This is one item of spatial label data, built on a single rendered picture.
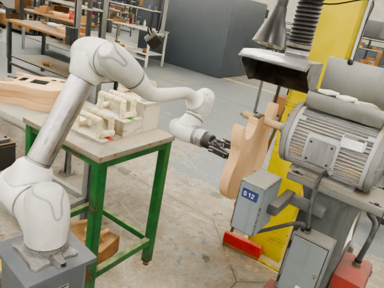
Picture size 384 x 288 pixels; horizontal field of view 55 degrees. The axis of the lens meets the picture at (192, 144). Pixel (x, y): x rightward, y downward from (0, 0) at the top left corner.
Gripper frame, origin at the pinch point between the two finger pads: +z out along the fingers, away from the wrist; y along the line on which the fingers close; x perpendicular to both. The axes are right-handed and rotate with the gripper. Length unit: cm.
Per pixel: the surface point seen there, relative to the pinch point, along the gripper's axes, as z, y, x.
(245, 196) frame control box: 19.5, 33.0, 4.3
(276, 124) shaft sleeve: 11.4, -2.9, 18.5
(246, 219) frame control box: 22.2, 34.1, -3.9
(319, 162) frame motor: 35.3, 9.9, 15.9
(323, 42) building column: -5, -95, 39
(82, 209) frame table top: -109, 6, -88
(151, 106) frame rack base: -67, -12, -1
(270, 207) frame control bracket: 27.1, 26.3, 0.2
